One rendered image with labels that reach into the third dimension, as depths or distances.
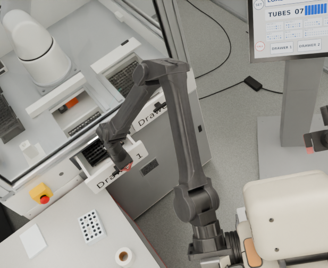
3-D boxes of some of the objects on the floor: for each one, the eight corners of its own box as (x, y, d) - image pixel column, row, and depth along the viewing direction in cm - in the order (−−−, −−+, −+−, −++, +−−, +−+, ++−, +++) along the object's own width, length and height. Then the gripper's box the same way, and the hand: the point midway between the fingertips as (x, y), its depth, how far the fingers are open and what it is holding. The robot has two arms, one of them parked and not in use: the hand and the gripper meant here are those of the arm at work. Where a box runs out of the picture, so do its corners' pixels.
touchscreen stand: (336, 183, 212) (384, 67, 129) (259, 183, 223) (259, 76, 140) (324, 116, 239) (358, -16, 156) (256, 119, 250) (254, -3, 167)
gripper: (101, 145, 137) (114, 164, 149) (114, 162, 131) (126, 180, 144) (115, 135, 138) (127, 155, 150) (128, 151, 132) (140, 170, 145)
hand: (126, 166), depth 146 cm, fingers open, 3 cm apart
